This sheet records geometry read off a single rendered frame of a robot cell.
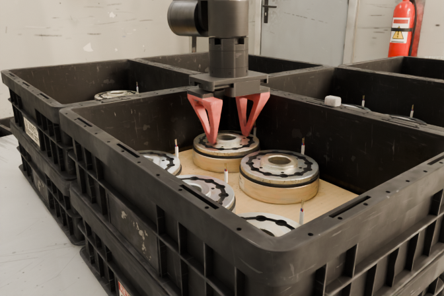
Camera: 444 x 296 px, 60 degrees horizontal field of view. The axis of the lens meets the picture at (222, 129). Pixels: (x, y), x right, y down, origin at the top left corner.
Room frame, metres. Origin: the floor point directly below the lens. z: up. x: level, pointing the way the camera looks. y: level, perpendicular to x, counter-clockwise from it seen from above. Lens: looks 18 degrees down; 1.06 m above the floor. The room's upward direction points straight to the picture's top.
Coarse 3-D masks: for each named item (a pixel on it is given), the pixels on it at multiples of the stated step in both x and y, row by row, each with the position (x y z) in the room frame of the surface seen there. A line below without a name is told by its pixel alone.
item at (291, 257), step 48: (144, 96) 0.55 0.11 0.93; (288, 96) 0.55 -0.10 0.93; (96, 144) 0.37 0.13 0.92; (144, 192) 0.29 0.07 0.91; (192, 192) 0.25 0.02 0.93; (384, 192) 0.25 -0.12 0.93; (432, 192) 0.29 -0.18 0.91; (240, 240) 0.19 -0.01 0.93; (288, 240) 0.19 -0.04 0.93; (336, 240) 0.21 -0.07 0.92
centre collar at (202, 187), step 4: (188, 180) 0.40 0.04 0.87; (192, 180) 0.40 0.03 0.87; (192, 184) 0.39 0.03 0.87; (196, 184) 0.39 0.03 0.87; (200, 184) 0.39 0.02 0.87; (204, 184) 0.39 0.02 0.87; (196, 188) 0.39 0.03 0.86; (200, 188) 0.38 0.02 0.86; (204, 188) 0.38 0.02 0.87; (208, 188) 0.38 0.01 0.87; (204, 192) 0.37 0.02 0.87; (208, 192) 0.37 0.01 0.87; (208, 196) 0.37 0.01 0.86
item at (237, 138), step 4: (224, 132) 0.57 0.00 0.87; (228, 132) 0.57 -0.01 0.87; (220, 136) 0.56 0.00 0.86; (224, 136) 0.57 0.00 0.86; (228, 136) 0.57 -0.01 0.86; (232, 136) 0.56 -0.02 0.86; (236, 136) 0.56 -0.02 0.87; (240, 136) 0.55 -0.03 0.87; (216, 140) 0.54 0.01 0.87; (220, 140) 0.54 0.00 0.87; (232, 140) 0.54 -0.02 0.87; (236, 140) 0.54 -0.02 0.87; (240, 140) 0.54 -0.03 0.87; (216, 144) 0.53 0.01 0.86; (220, 144) 0.53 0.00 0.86; (224, 144) 0.53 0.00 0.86; (228, 144) 0.53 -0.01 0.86; (232, 144) 0.53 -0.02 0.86; (236, 144) 0.53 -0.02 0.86
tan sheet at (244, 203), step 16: (192, 160) 0.55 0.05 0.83; (240, 192) 0.44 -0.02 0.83; (320, 192) 0.44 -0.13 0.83; (336, 192) 0.44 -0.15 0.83; (240, 208) 0.40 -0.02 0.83; (256, 208) 0.40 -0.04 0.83; (272, 208) 0.40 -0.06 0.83; (288, 208) 0.40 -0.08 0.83; (304, 208) 0.40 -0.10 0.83; (320, 208) 0.40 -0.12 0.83
